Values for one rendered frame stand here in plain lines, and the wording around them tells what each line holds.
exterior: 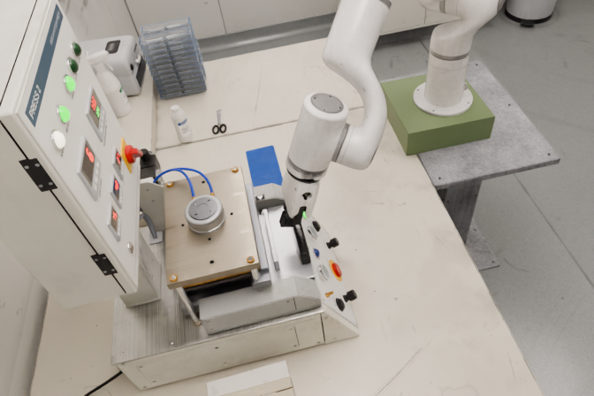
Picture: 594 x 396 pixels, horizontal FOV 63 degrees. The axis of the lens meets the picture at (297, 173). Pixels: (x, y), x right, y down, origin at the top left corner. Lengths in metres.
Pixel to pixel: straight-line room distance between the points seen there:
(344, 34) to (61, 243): 0.58
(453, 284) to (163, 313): 0.72
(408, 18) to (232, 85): 1.74
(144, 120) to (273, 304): 1.04
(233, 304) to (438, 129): 0.87
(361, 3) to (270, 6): 2.71
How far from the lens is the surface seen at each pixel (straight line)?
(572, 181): 2.72
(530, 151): 1.70
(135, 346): 1.15
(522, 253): 2.37
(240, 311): 1.03
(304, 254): 1.06
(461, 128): 1.62
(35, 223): 0.79
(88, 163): 0.81
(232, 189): 1.07
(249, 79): 1.99
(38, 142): 0.68
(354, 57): 0.88
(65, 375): 1.41
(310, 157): 0.89
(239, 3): 3.55
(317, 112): 0.84
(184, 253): 1.00
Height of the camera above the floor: 1.89
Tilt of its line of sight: 47 degrees down
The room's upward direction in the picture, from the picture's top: 9 degrees counter-clockwise
